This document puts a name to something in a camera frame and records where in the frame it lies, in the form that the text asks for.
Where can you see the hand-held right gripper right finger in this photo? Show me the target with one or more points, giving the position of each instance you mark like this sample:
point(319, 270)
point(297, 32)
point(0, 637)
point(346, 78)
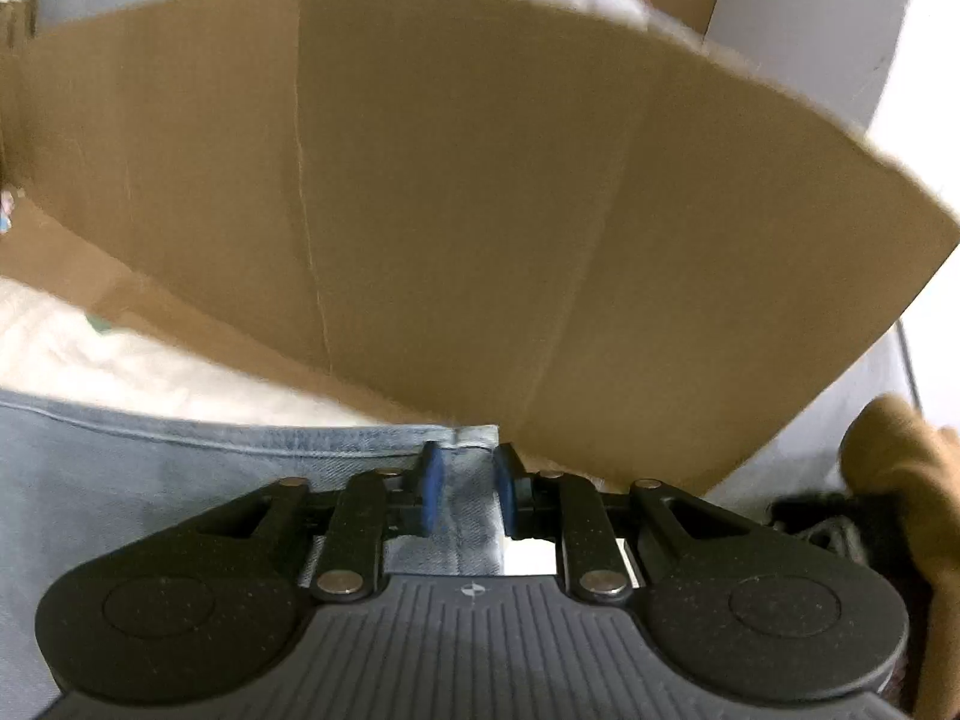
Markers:
point(504, 491)

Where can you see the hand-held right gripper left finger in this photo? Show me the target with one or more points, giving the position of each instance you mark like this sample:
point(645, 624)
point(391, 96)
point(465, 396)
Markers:
point(429, 487)

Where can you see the blue denim pants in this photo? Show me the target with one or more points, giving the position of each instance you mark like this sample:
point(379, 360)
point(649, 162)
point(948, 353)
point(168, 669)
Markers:
point(150, 480)

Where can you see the flattened brown cardboard box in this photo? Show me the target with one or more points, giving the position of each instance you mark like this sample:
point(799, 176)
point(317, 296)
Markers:
point(487, 202)

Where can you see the leopard-print cloth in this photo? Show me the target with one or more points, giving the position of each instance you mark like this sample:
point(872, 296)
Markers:
point(825, 532)

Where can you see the cream bear-print blanket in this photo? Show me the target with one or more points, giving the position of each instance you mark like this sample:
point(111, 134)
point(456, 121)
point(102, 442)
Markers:
point(112, 367)

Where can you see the brown folded garment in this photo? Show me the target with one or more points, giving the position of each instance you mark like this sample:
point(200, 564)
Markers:
point(915, 480)

